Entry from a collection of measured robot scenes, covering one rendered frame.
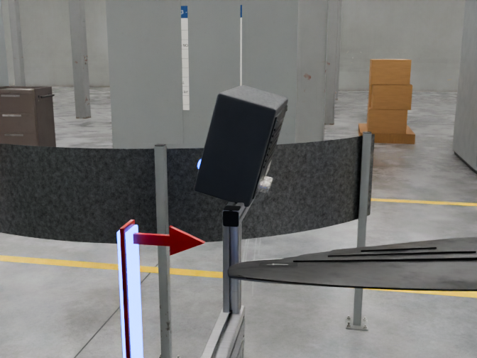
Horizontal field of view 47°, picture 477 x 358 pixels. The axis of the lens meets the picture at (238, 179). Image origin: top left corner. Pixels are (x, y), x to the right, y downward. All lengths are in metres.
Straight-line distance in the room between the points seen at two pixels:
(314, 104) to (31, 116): 3.72
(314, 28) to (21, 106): 3.89
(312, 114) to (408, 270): 4.38
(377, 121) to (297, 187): 6.23
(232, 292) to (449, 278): 0.68
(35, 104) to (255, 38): 2.75
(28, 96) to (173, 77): 1.76
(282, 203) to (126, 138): 4.80
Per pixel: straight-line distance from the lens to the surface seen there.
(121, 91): 6.98
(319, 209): 2.51
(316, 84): 4.73
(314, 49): 4.72
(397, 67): 8.53
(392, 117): 8.58
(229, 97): 0.99
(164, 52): 6.76
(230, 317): 1.05
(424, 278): 0.37
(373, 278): 0.37
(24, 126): 7.21
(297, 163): 2.38
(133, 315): 0.47
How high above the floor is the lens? 1.32
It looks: 13 degrees down
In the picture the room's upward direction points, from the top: straight up
